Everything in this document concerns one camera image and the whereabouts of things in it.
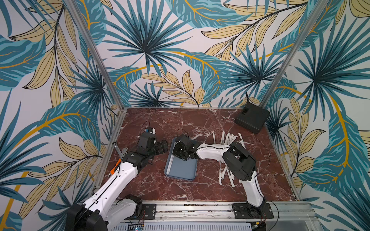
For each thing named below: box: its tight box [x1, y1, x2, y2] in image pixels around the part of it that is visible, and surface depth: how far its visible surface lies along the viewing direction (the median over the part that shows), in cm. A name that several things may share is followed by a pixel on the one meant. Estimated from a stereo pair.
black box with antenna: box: [234, 91, 271, 135], surface depth 112 cm
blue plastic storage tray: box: [163, 137, 199, 181], surface depth 90 cm
